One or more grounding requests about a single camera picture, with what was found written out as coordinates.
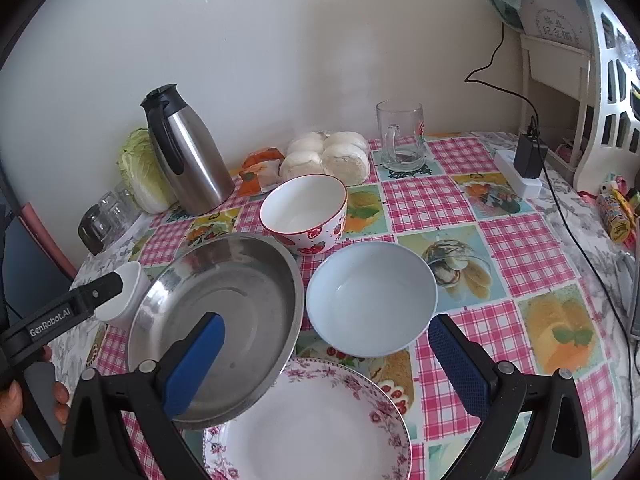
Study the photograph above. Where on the black power adapter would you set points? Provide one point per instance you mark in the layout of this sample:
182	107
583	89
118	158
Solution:
530	155

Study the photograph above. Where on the blue chair pink edge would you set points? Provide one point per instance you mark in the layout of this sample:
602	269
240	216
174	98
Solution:
30	250

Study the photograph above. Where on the white plate pink floral rim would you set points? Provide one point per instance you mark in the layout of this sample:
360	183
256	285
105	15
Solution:
310	425

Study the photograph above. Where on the stainless steel basin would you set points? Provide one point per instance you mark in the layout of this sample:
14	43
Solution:
240	285

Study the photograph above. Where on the yellow snack packet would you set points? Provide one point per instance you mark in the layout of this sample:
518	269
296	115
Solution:
612	210

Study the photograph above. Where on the clear drinking glass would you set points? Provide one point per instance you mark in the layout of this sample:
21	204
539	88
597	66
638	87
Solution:
125	195
111	204

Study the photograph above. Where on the pink checked printed tablecloth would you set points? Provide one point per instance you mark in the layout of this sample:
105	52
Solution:
525	250

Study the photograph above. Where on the bag of steamed buns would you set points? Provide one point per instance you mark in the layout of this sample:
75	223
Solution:
340	160

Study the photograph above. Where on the white bowl strawberry print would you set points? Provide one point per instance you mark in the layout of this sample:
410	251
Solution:
300	205

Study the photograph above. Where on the pale blue bowl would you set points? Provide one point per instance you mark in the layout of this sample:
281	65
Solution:
370	290

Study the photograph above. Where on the stainless steel thermos jug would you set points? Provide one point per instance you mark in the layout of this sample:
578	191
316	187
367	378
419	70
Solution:
195	165

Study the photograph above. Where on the orange snack packet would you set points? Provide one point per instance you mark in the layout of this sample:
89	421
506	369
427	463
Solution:
257	175

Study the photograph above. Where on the grey album book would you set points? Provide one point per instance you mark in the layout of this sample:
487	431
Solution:
550	10

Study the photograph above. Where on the white power strip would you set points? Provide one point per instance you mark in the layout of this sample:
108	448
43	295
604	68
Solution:
502	160

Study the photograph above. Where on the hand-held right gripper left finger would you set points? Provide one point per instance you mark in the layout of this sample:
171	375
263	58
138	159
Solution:
195	365

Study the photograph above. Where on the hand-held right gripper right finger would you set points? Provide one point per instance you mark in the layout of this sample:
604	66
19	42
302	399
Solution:
457	365

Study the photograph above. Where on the person's left hand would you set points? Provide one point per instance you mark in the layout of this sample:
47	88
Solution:
10	402

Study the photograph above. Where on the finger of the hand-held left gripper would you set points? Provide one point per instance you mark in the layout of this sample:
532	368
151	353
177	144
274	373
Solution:
65	312

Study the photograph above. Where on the white shelf rack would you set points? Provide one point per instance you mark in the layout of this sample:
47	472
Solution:
592	110

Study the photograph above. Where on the small white cup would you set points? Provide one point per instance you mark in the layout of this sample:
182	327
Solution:
132	280

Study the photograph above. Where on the clear glass mug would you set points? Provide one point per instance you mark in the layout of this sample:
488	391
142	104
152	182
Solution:
415	125

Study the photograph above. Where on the napa cabbage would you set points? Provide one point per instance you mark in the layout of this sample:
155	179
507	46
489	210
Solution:
140	170

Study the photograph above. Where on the grey device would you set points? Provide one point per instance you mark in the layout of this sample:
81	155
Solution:
634	300

